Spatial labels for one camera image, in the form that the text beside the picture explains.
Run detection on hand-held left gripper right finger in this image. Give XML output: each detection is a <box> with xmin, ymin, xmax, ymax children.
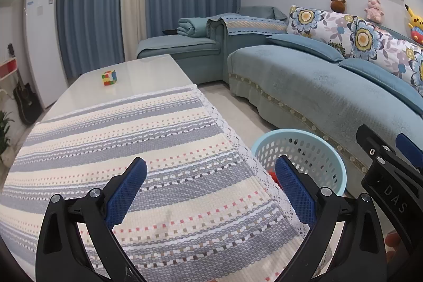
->
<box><xmin>274</xmin><ymin>155</ymin><xmax>387</xmax><ymax>282</ymax></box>

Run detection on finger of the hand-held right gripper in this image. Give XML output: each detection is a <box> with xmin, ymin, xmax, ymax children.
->
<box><xmin>396</xmin><ymin>133</ymin><xmax>423</xmax><ymax>175</ymax></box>
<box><xmin>356</xmin><ymin>124</ymin><xmax>397</xmax><ymax>168</ymax></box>

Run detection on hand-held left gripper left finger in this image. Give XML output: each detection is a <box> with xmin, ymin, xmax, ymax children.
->
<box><xmin>35</xmin><ymin>156</ymin><xmax>148</xmax><ymax>282</ymax></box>

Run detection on light blue plastic waste basket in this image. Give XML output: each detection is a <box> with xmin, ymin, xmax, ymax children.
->
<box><xmin>251</xmin><ymin>128</ymin><xmax>348</xmax><ymax>197</ymax></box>

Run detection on person's right hand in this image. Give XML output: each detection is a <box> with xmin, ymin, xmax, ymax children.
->
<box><xmin>384</xmin><ymin>231</ymin><xmax>405</xmax><ymax>264</ymax></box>

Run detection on plain blue cushion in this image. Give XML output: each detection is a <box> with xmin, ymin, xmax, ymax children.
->
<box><xmin>266</xmin><ymin>34</ymin><xmax>346</xmax><ymax>63</ymax></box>
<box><xmin>339</xmin><ymin>58</ymin><xmax>423</xmax><ymax>107</ymax></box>

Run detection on striped woven tablecloth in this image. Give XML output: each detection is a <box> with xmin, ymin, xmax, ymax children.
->
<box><xmin>0</xmin><ymin>85</ymin><xmax>331</xmax><ymax>282</ymax></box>

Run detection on floral cushion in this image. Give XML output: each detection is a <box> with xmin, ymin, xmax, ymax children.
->
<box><xmin>408</xmin><ymin>47</ymin><xmax>423</xmax><ymax>88</ymax></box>
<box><xmin>287</xmin><ymin>5</ymin><xmax>358</xmax><ymax>51</ymax></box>
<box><xmin>345</xmin><ymin>16</ymin><xmax>417</xmax><ymax>63</ymax></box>

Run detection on blue corner sofa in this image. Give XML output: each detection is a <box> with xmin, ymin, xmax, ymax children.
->
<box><xmin>136</xmin><ymin>6</ymin><xmax>423</xmax><ymax>200</ymax></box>

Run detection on colourful puzzle cube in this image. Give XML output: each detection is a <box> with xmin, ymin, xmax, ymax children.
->
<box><xmin>101</xmin><ymin>70</ymin><xmax>118</xmax><ymax>86</ymax></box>

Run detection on pink pig plush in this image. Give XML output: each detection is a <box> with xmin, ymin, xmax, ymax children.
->
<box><xmin>365</xmin><ymin>0</ymin><xmax>385</xmax><ymax>23</ymax></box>

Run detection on yellow plush toy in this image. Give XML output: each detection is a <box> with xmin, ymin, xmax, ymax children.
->
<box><xmin>405</xmin><ymin>4</ymin><xmax>423</xmax><ymax>29</ymax></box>

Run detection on green potted plant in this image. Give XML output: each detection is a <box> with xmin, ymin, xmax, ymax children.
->
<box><xmin>0</xmin><ymin>110</ymin><xmax>15</xmax><ymax>157</ymax></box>

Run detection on black guitar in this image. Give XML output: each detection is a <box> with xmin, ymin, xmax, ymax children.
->
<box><xmin>7</xmin><ymin>43</ymin><xmax>43</xmax><ymax>124</ymax></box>

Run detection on striped sofa throw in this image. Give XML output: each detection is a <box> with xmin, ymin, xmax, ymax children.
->
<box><xmin>208</xmin><ymin>14</ymin><xmax>289</xmax><ymax>36</ymax></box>

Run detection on red and white shelf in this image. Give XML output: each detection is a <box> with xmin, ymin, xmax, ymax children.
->
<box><xmin>0</xmin><ymin>58</ymin><xmax>18</xmax><ymax>79</ymax></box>

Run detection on white refrigerator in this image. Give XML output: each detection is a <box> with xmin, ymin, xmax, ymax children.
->
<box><xmin>24</xmin><ymin>0</ymin><xmax>69</xmax><ymax>109</ymax></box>

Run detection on folded blue blanket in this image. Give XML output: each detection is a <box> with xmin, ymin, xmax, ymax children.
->
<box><xmin>177</xmin><ymin>18</ymin><xmax>212</xmax><ymax>38</ymax></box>

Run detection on wide blue curtain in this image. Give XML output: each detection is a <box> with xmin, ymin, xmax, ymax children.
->
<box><xmin>46</xmin><ymin>0</ymin><xmax>128</xmax><ymax>79</ymax></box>

